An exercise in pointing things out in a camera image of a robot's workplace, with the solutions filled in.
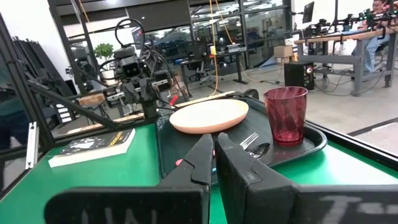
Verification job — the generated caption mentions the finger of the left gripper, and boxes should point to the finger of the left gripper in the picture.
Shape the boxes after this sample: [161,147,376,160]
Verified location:
[126,82,140,105]
[139,81,155,103]

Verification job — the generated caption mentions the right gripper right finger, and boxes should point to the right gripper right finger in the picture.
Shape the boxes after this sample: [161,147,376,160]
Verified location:
[215,132,398,224]

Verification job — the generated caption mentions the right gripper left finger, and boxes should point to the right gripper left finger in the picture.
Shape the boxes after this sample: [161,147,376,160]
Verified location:
[43,133,215,224]

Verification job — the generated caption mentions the peach round plate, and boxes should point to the peach round plate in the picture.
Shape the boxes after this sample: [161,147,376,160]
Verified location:
[169,98,249,135]

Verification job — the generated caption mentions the metal spoon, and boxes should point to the metal spoon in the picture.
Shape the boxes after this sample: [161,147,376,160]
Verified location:
[247,142,271,159]

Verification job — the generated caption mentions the black plastic tray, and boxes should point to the black plastic tray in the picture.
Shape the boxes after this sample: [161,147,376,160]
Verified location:
[154,93,328,184]

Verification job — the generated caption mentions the red faceted plastic cup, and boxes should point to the red faceted plastic cup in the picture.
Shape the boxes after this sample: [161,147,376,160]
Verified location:
[263,86,309,147]

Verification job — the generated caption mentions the black office chair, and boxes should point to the black office chair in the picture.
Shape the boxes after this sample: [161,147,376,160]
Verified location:
[189,58,218,86]

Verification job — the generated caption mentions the green leafy potted plant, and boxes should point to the green leafy potted plant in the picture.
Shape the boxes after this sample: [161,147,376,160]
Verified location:
[93,42,115,85]

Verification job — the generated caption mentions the green table mat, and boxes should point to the green table mat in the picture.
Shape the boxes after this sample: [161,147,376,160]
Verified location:
[0,123,398,224]

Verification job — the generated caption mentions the The Outsiders paperback book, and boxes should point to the The Outsiders paperback book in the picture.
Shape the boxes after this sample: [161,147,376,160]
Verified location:
[48,128,137,169]

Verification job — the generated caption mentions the black standing desk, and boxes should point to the black standing desk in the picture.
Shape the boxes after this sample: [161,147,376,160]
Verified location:
[180,46,249,94]

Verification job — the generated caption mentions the black leaning panels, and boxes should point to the black leaning panels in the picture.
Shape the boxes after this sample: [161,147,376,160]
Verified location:
[12,37,74,97]

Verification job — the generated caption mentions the cardboard box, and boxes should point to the cardboard box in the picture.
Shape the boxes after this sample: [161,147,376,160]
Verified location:
[273,45,294,59]

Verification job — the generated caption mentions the black computer tower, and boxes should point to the black computer tower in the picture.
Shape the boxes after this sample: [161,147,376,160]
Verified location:
[284,61,315,91]

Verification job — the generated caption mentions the black computer monitor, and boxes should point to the black computer monitor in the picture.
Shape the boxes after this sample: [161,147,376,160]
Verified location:
[303,1,315,24]

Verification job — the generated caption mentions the wooden top workbench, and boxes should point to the wooden top workbench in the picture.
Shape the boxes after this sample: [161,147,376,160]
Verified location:
[294,26,398,97]

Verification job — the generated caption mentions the person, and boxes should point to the person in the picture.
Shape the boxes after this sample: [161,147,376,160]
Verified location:
[351,0,398,74]

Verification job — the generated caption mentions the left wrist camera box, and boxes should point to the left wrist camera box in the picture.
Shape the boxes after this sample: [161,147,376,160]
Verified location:
[119,55,141,78]

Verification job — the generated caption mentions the yellow hanging cable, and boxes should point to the yellow hanging cable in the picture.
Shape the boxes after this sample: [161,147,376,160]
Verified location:
[208,0,236,97]

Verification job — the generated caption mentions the silver metal bracket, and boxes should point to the silver metal bracket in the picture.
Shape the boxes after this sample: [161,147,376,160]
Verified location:
[25,121,40,170]

